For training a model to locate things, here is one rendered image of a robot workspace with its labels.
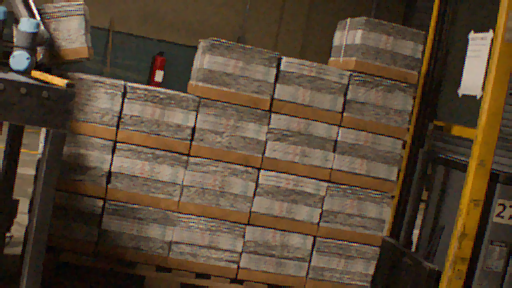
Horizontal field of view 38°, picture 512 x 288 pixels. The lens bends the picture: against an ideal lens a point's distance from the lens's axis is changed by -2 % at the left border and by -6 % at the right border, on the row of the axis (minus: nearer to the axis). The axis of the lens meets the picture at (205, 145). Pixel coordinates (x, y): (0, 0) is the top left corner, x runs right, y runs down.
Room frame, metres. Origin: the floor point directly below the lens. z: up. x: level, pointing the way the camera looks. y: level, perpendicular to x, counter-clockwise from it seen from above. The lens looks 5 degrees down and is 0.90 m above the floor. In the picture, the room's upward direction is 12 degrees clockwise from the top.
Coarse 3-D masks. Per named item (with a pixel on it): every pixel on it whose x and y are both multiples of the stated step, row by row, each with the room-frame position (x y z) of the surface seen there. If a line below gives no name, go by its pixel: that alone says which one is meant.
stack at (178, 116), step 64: (128, 128) 2.97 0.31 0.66; (192, 128) 3.15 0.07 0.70; (256, 128) 3.05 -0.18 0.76; (320, 128) 3.09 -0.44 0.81; (64, 192) 2.95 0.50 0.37; (192, 192) 3.02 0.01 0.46; (256, 192) 3.06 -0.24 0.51; (320, 192) 3.09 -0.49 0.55; (64, 256) 2.95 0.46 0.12; (192, 256) 3.03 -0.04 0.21; (256, 256) 3.06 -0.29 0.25
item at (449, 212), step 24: (456, 168) 3.45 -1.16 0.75; (504, 168) 3.61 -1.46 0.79; (432, 192) 3.65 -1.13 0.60; (456, 192) 3.40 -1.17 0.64; (504, 192) 3.05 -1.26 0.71; (432, 216) 3.58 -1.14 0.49; (456, 216) 3.35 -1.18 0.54; (504, 216) 3.06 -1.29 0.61; (480, 240) 3.08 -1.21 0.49; (504, 240) 3.06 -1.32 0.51; (480, 264) 3.05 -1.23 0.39; (504, 264) 3.07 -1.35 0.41
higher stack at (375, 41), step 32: (352, 32) 3.22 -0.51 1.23; (384, 32) 3.12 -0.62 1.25; (416, 32) 3.14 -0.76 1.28; (384, 64) 3.12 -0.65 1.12; (416, 64) 3.14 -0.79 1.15; (352, 96) 3.10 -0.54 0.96; (384, 96) 3.12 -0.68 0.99; (352, 128) 3.12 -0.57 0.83; (352, 160) 3.10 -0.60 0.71; (384, 160) 3.13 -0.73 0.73; (352, 192) 3.11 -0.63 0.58; (384, 192) 3.15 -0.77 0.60; (320, 224) 3.10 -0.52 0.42; (352, 224) 3.12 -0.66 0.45; (320, 256) 3.10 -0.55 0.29; (352, 256) 3.12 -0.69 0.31
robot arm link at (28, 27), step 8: (24, 24) 2.64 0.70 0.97; (32, 24) 2.64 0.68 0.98; (40, 24) 2.67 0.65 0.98; (24, 32) 2.64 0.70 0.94; (32, 32) 2.65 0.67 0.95; (40, 32) 2.71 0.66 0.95; (16, 40) 2.66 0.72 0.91; (24, 40) 2.64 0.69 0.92; (32, 40) 2.65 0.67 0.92; (40, 40) 2.73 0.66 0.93; (24, 48) 2.64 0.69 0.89; (32, 48) 2.66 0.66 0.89
